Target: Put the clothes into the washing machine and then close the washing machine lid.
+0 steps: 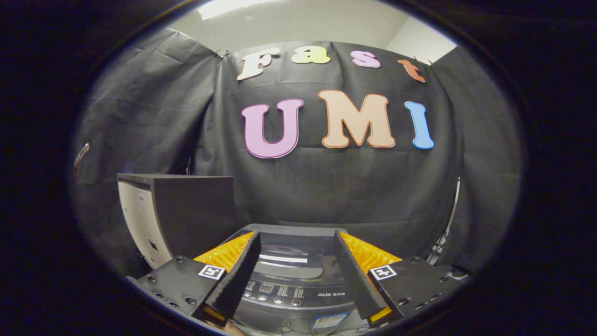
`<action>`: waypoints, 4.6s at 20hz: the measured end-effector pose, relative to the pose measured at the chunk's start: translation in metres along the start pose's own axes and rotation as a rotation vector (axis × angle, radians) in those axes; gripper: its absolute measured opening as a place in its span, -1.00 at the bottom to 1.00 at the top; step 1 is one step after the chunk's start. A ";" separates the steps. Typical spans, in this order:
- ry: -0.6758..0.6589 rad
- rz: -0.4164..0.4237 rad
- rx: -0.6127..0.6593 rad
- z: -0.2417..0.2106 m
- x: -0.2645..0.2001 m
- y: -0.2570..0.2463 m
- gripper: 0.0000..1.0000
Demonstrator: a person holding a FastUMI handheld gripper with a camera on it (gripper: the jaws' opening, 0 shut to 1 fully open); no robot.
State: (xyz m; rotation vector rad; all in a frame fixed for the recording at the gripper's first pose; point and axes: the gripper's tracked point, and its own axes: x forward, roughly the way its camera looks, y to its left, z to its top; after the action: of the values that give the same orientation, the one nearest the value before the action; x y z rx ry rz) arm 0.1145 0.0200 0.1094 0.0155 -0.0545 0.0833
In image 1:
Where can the dark washing machine lid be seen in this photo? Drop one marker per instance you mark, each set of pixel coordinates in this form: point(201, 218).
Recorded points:
point(298, 252)

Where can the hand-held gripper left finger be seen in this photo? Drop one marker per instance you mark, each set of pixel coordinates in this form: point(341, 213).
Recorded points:
point(240, 275)

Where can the black backdrop cloth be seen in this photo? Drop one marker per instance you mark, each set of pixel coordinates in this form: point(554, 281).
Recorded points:
point(350, 186)

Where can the black light stand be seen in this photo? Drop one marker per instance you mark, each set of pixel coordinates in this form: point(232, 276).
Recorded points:
point(451, 210)

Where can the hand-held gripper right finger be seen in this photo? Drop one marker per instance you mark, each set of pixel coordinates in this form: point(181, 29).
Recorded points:
point(357, 275)

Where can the dark cabinet with beige door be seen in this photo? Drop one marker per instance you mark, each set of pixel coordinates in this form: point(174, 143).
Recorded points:
point(196, 214)

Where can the grey washing machine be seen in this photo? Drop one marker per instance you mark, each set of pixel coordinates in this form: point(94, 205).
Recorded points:
point(303, 305)

